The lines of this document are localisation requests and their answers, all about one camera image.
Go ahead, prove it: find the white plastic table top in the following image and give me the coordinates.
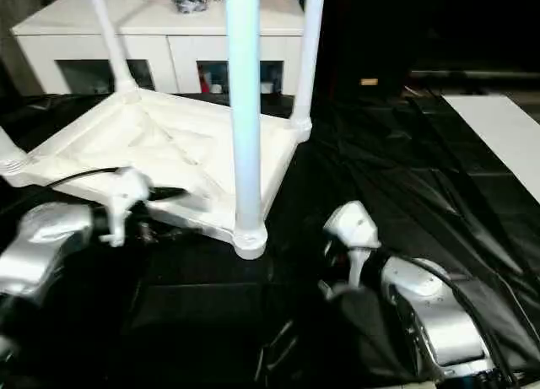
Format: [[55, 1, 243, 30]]
[[0, 89, 314, 260]]

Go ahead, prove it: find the black work mat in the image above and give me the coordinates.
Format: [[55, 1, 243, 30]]
[[0, 91, 540, 389]]

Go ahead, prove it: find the white glass-door cabinet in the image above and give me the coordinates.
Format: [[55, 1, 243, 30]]
[[10, 0, 322, 96]]

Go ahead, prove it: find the dark bag on cabinet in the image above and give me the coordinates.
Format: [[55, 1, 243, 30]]
[[170, 0, 212, 15]]

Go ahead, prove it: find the white flat panel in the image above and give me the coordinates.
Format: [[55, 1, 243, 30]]
[[440, 92, 540, 188]]

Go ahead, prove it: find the grey pleated curtain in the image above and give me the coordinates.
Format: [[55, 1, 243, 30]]
[[0, 0, 48, 98]]

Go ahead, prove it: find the dark long shelf board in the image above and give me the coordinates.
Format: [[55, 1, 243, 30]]
[[410, 69, 540, 83]]

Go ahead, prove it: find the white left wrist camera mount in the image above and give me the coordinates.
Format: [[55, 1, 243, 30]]
[[98, 166, 152, 248]]

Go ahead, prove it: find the black left wrist camera cable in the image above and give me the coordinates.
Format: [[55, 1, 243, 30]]
[[47, 165, 128, 188]]

